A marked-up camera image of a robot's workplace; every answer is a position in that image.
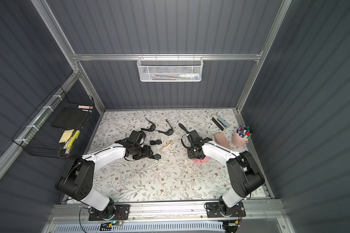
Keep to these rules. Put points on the pink cloth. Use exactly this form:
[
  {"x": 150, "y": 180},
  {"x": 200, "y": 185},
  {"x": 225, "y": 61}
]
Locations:
[{"x": 200, "y": 161}]

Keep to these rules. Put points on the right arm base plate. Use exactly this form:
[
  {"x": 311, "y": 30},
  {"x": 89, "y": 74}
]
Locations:
[{"x": 217, "y": 209}]

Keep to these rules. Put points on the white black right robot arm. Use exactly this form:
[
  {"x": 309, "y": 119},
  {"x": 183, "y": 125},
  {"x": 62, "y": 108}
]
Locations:
[{"x": 245, "y": 175}]

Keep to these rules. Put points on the black narrow strap watch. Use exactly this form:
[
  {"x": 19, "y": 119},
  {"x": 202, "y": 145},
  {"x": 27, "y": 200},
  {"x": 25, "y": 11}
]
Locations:
[{"x": 155, "y": 142}]

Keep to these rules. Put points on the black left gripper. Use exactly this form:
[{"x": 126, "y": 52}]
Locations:
[{"x": 148, "y": 150}]

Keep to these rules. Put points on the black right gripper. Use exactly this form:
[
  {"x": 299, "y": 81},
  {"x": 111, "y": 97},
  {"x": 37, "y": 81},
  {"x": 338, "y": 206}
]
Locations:
[{"x": 193, "y": 151}]

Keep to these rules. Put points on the black wire basket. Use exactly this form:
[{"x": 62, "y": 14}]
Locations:
[{"x": 55, "y": 129}]

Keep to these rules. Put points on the coloured markers bunch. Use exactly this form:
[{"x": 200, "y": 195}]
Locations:
[{"x": 244, "y": 132}]

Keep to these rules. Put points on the pink pen cup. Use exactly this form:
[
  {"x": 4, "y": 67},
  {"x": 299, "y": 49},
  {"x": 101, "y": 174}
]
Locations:
[{"x": 239, "y": 141}]

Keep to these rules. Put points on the green dial watch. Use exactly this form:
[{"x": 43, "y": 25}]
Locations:
[{"x": 156, "y": 156}]

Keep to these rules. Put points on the black notebook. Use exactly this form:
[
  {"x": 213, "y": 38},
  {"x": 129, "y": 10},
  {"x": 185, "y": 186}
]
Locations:
[{"x": 70, "y": 118}]

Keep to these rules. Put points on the yellow sticky note pad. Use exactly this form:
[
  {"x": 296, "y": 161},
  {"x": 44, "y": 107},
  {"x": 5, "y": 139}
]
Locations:
[{"x": 66, "y": 136}]

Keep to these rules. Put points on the beige strap watch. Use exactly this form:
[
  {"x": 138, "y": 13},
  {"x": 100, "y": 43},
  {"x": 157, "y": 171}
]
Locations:
[{"x": 169, "y": 144}]

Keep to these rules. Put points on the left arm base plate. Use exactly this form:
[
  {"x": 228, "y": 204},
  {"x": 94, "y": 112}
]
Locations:
[{"x": 111, "y": 213}]

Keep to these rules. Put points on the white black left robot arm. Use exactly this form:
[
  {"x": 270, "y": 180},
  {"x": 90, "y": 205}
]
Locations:
[{"x": 76, "y": 179}]

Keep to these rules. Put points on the pink case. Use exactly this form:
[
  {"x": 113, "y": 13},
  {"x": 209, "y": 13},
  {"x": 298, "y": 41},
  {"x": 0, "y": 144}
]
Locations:
[{"x": 221, "y": 140}]

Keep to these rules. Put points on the white wire basket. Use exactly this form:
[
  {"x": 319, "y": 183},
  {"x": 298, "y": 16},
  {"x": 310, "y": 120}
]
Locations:
[{"x": 156, "y": 70}]

